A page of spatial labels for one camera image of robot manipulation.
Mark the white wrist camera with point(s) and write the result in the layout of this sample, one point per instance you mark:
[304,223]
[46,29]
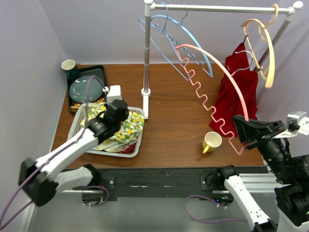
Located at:
[297,123]
[112,93]

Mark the light wooden hanger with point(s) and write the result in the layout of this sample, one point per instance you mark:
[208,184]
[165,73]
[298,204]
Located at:
[269,73]

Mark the yellow lemon print garment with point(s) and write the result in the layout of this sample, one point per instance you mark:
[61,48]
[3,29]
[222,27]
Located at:
[130,128]

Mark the yellow mug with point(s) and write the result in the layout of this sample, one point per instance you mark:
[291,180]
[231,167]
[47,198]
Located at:
[211,141]

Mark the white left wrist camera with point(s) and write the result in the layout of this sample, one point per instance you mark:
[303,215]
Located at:
[112,93]

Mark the red polka dot skirt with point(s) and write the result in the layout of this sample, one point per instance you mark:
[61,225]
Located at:
[129,150]

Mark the dark green cup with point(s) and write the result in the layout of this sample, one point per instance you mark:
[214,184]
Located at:
[70,68]

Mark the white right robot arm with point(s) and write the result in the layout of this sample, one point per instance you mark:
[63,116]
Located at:
[271,140]

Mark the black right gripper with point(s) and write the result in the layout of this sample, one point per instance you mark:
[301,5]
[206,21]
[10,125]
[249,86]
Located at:
[253,128]

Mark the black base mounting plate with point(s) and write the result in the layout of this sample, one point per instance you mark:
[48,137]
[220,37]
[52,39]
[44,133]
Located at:
[159,182]

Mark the silver white clothes rack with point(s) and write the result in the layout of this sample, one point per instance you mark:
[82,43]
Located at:
[150,6]

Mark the white plastic mesh basket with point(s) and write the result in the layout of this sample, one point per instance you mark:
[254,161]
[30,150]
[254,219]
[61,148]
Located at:
[75,128]

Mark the teal ceramic plate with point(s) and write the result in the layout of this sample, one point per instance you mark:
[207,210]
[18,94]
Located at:
[78,90]

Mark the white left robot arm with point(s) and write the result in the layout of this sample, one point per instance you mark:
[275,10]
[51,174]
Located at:
[43,178]

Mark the gold cutlery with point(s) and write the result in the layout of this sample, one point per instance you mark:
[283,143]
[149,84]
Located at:
[76,106]

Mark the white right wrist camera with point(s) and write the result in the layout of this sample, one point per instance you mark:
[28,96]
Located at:
[297,123]

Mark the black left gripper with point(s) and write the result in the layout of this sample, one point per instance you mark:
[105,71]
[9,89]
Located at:
[124,118]

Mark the pastel floral skirt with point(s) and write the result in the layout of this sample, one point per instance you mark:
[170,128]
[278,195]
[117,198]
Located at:
[114,145]

